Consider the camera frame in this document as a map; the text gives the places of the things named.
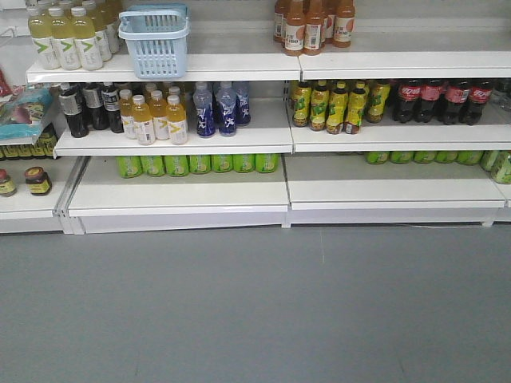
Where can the light blue plastic basket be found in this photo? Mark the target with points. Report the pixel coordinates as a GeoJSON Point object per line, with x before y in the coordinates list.
{"type": "Point", "coordinates": [156, 37]}

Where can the coke bottle red label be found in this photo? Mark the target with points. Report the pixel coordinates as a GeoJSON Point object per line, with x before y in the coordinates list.
{"type": "Point", "coordinates": [479, 96]}
{"type": "Point", "coordinates": [409, 91]}

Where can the coke bottle pink label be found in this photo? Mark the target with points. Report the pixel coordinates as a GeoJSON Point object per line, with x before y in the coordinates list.
{"type": "Point", "coordinates": [456, 95]}
{"type": "Point", "coordinates": [429, 95]}

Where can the green tea bottle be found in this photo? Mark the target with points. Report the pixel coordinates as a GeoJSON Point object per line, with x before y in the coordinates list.
{"type": "Point", "coordinates": [129, 166]}
{"type": "Point", "coordinates": [266, 162]}
{"type": "Point", "coordinates": [176, 166]}
{"type": "Point", "coordinates": [199, 164]}
{"type": "Point", "coordinates": [244, 163]}
{"type": "Point", "coordinates": [221, 163]}
{"type": "Point", "coordinates": [153, 165]}

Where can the white shelf unit right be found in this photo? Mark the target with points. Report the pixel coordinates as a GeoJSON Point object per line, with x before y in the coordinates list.
{"type": "Point", "coordinates": [328, 179]}

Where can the white shelf unit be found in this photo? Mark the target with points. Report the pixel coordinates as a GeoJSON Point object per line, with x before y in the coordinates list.
{"type": "Point", "coordinates": [204, 150]}
{"type": "Point", "coordinates": [328, 179]}

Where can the blue sports drink bottle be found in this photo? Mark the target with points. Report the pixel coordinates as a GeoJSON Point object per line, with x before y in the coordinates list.
{"type": "Point", "coordinates": [226, 98]}
{"type": "Point", "coordinates": [202, 99]}
{"type": "Point", "coordinates": [243, 116]}

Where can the yellow iced tea bottle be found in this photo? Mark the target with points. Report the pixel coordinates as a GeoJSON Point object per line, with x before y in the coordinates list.
{"type": "Point", "coordinates": [336, 108]}
{"type": "Point", "coordinates": [379, 93]}
{"type": "Point", "coordinates": [319, 104]}
{"type": "Point", "coordinates": [301, 101]}
{"type": "Point", "coordinates": [355, 108]}

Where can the white shelf unit left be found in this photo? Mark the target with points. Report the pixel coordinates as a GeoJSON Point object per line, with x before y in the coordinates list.
{"type": "Point", "coordinates": [204, 150]}

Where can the orange vitamin drink bottle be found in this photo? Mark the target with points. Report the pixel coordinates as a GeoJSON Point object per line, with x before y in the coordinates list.
{"type": "Point", "coordinates": [157, 106]}
{"type": "Point", "coordinates": [143, 121]}
{"type": "Point", "coordinates": [177, 120]}
{"type": "Point", "coordinates": [126, 113]}

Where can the orange C100 juice bottle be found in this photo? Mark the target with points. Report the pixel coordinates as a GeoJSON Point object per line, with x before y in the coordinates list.
{"type": "Point", "coordinates": [344, 23]}
{"type": "Point", "coordinates": [314, 28]}
{"type": "Point", "coordinates": [294, 29]}

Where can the black drink bottle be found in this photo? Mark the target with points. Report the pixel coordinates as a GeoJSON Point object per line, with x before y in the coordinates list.
{"type": "Point", "coordinates": [95, 105]}
{"type": "Point", "coordinates": [71, 106]}
{"type": "Point", "coordinates": [111, 100]}

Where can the brown sauce jar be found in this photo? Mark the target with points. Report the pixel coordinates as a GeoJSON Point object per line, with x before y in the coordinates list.
{"type": "Point", "coordinates": [7, 185]}
{"type": "Point", "coordinates": [38, 181]}

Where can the pale yellow drink bottle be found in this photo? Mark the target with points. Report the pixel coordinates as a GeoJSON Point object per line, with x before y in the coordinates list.
{"type": "Point", "coordinates": [40, 31]}
{"type": "Point", "coordinates": [63, 39]}
{"type": "Point", "coordinates": [85, 40]}

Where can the blue snack bag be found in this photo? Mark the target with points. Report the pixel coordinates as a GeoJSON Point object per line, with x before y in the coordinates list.
{"type": "Point", "coordinates": [24, 117]}

